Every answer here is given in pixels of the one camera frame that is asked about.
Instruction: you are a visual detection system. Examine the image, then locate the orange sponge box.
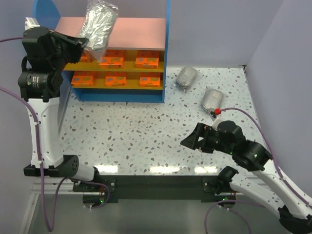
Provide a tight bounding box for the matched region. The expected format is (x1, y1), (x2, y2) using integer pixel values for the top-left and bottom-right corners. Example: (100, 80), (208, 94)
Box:
(79, 52), (93, 62)
(71, 71), (97, 87)
(105, 72), (127, 87)
(99, 50), (125, 69)
(139, 72), (161, 87)

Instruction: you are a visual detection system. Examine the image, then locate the silver sponge pack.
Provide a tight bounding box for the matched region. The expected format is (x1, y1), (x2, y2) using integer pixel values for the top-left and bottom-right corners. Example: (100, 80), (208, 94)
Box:
(201, 89), (224, 113)
(174, 66), (198, 92)
(76, 0), (119, 63)

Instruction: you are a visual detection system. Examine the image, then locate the orange sponge box bottom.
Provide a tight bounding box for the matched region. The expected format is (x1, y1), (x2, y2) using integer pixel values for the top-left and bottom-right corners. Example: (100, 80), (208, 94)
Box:
(99, 50), (125, 69)

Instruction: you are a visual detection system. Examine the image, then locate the silver sponge pack top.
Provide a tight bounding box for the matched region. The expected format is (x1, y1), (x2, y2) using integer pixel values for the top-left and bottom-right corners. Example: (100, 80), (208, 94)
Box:
(174, 66), (198, 92)

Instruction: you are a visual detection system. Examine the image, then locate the orange sponge box hidden lowest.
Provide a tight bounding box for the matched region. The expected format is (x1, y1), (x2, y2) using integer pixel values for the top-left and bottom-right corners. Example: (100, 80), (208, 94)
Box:
(135, 50), (160, 69)

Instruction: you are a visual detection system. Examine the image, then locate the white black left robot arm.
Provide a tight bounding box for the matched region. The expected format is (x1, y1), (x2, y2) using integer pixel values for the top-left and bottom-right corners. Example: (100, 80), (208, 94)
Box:
(18, 26), (98, 181)

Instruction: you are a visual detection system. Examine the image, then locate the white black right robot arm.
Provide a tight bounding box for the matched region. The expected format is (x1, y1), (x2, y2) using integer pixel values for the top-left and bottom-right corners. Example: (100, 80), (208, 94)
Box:
(180, 120), (312, 234)

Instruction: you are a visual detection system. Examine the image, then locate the orange sponge box on shelf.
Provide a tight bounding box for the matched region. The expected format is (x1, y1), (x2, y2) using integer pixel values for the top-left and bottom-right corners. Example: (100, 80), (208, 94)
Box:
(71, 71), (97, 87)

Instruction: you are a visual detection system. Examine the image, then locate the blue pink yellow shelf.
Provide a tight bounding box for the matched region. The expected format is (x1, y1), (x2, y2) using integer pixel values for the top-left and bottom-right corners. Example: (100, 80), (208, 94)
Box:
(32, 0), (173, 103)

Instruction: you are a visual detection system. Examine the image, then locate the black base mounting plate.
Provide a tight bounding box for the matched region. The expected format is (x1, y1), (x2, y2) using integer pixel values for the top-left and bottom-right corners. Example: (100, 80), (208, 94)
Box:
(73, 174), (236, 205)

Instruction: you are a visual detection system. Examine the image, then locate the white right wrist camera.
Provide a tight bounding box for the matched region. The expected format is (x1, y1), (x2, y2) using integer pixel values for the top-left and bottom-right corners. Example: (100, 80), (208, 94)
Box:
(210, 108), (224, 130)

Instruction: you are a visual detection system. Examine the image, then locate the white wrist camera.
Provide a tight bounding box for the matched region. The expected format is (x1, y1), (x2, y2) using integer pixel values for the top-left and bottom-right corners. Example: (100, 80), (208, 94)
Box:
(210, 108), (224, 130)
(24, 17), (40, 31)

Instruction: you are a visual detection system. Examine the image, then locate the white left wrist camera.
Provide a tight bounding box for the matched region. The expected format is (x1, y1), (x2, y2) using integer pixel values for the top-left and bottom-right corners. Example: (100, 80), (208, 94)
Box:
(24, 17), (40, 31)

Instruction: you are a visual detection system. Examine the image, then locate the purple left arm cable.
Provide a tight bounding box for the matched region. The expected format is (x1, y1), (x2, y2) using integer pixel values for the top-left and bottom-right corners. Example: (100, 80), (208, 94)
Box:
(0, 36), (113, 233)

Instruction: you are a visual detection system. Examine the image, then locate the aluminium frame rail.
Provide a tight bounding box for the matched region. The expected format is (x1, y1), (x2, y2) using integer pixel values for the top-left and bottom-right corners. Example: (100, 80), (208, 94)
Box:
(18, 176), (74, 234)

